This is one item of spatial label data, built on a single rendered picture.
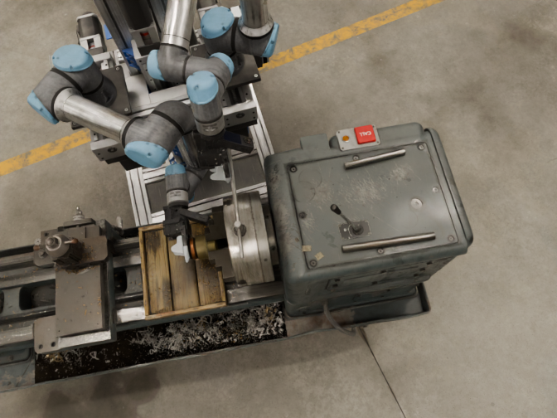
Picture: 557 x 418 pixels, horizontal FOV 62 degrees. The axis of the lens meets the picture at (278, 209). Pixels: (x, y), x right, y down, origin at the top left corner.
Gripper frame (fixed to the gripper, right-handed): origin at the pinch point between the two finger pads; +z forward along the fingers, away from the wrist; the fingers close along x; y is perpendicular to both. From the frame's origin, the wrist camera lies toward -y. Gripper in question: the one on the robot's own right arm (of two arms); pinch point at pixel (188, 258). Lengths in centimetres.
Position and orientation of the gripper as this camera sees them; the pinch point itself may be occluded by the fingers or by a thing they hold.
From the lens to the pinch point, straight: 161.7
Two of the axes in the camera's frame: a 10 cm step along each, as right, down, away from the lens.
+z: 1.6, 9.2, -3.6
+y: -9.9, 1.6, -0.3
